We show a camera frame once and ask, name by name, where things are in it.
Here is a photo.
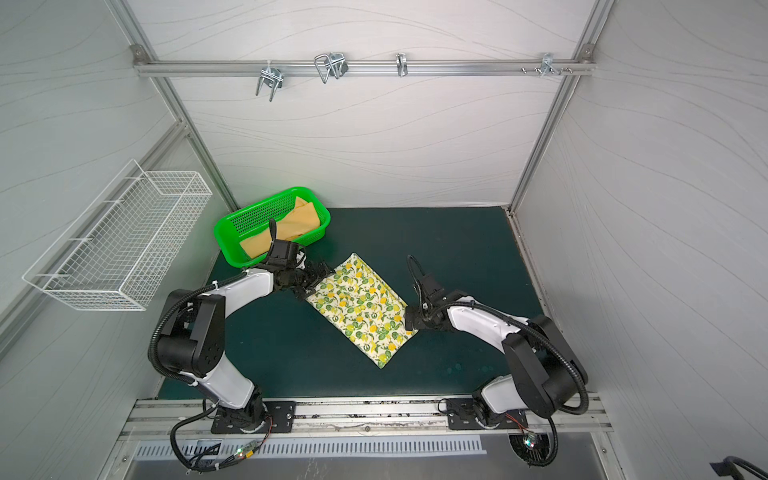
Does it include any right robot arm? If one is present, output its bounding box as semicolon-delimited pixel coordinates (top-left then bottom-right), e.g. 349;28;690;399
405;274;589;419

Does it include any left U-bolt clamp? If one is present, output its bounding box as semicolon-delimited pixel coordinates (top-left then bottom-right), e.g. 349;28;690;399
255;64;284;102

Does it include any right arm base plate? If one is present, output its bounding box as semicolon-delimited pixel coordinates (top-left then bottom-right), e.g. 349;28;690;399
436;397;528;432

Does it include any yellow skirt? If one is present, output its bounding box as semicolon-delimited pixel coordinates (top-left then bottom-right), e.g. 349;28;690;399
240;197;321;259

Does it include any right base cable bundle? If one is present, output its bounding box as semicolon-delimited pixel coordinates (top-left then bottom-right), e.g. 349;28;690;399
508;413;560;468

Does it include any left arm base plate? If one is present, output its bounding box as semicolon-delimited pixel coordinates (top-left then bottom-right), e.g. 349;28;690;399
211;401;296;435

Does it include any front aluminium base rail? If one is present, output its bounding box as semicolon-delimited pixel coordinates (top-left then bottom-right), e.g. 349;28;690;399
118;394;614;441

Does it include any u-bolt clamp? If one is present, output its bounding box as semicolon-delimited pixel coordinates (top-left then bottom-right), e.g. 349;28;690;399
255;64;284;102
313;52;349;84

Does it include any white vent strip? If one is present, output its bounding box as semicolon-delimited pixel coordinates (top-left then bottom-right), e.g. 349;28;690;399
134;435;487;461

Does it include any left base cable bundle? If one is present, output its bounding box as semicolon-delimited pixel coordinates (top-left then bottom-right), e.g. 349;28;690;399
169;403;274;473

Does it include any base cable bundle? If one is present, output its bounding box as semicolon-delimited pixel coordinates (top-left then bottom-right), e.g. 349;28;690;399
169;403;274;473
508;413;560;468

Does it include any right bolt bracket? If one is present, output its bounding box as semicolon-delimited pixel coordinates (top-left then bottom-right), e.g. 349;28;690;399
520;53;572;77

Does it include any middle U-bolt clamp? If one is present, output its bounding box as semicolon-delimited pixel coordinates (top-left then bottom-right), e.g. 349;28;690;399
313;52;349;84

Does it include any green plastic basket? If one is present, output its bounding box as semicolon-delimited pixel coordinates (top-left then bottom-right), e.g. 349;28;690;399
214;187;331;269

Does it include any small metal hook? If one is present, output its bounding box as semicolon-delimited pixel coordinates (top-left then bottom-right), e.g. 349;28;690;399
396;53;408;78

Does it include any horizontal aluminium rail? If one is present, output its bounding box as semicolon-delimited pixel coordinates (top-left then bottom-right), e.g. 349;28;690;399
134;57;597;78

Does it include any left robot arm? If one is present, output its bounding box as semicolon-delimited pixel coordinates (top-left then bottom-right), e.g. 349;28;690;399
147;240;332;430

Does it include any lemon print skirt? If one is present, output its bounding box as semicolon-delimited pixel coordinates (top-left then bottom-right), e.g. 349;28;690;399
307;253;415;369

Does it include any white wire basket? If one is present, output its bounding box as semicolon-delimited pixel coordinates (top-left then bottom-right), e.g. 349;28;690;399
22;160;212;312

